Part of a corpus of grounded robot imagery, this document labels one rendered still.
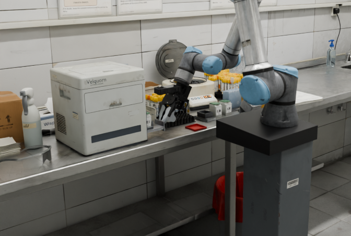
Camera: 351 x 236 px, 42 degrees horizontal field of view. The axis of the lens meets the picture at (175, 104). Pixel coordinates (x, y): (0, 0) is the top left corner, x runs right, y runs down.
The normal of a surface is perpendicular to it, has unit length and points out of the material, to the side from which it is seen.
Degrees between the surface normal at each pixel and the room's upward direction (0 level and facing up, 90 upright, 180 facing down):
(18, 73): 90
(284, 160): 90
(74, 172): 90
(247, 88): 98
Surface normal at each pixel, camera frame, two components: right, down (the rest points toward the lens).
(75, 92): -0.79, 0.17
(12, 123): 0.55, 0.19
